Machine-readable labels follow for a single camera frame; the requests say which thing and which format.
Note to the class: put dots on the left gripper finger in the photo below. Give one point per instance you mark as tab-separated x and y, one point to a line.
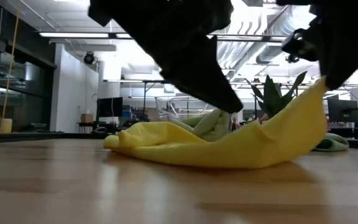
207	81

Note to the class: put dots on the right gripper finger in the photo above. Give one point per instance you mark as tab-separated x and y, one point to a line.
340	68

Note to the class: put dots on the pale green teal-edged towel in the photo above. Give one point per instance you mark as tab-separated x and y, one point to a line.
213	124
332	143

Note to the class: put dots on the yellow microfiber towel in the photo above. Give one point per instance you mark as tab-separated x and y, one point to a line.
228	149

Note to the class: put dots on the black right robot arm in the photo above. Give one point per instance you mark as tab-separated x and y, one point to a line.
294	2

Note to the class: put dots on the black computer monitor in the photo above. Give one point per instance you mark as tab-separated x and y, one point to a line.
109	107
342	110

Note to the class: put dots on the clear plastic bin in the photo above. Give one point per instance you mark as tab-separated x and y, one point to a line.
172	107

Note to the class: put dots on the ceiling light strip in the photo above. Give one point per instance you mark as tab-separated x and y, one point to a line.
73	35
123	35

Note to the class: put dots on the snake plant in white pot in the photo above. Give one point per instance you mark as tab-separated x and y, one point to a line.
272	99

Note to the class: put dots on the round black ceiling fixture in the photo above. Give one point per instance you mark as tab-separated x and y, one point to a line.
89	58

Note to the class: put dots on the brown cardboard box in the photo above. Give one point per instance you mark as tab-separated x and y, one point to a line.
86	118

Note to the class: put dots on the pale plastic cup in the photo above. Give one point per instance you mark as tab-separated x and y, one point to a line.
6	125

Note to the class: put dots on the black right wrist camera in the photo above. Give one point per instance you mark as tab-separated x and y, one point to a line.
301	46

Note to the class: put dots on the black background table frame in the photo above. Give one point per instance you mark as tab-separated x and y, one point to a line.
145	99

